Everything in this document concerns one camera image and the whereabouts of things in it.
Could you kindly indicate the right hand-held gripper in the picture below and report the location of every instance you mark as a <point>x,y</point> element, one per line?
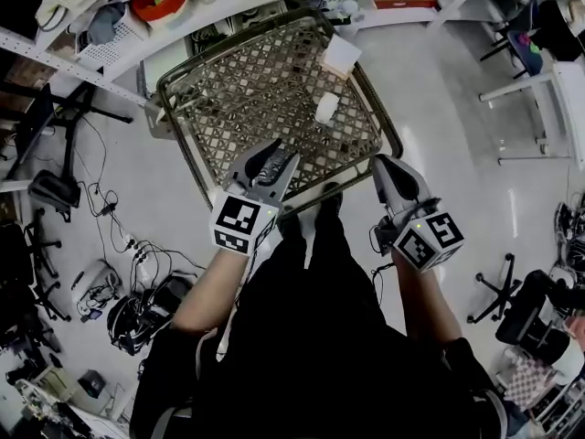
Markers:
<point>425,238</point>

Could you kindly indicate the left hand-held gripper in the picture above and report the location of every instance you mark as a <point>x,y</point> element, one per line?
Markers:
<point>237,220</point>

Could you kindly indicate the small white cup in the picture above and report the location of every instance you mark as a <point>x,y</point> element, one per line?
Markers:
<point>326,108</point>

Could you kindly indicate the person's left forearm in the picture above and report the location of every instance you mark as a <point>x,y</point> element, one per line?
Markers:
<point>205,291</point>

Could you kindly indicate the person's right forearm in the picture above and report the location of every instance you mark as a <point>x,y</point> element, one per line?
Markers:
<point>425,300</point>

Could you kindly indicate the white square box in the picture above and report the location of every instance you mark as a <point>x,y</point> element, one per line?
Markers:
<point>340,56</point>

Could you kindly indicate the small black box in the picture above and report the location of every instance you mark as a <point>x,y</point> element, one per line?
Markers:
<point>91,384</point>

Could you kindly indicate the person's left black shoe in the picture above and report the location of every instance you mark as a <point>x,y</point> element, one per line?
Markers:
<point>290,224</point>

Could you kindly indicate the person's black shoe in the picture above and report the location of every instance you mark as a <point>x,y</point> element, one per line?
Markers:
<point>331,195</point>
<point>290,224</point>

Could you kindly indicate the person's right black shoe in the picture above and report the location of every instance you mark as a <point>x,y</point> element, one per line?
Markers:
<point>331,195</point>

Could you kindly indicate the white power strip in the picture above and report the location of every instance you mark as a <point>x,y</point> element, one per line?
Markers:
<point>137,256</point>

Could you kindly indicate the person's black clothed body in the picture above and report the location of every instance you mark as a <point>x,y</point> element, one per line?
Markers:
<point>311,336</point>

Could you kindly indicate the white artificial flowers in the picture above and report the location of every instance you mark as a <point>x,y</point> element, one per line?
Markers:
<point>343,5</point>

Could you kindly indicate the black office chair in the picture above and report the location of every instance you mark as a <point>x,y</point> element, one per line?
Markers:
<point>32,263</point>
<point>525,309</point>

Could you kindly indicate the blue chair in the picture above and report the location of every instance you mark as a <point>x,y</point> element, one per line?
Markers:
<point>525,53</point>

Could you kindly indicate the white square table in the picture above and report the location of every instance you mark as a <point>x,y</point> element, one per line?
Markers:
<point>566,103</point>

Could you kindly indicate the white perforated laundry basket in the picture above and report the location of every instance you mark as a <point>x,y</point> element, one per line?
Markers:
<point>114,39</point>

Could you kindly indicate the black tv floor stand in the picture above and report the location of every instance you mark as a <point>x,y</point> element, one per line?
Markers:
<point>68,126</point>

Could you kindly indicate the grey backpack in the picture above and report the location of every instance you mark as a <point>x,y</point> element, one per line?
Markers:
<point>55,192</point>

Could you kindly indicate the checkered cloth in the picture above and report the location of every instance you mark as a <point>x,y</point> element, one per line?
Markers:
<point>530,382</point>

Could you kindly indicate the white metal shelving unit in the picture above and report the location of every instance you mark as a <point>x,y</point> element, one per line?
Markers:
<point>45,56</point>

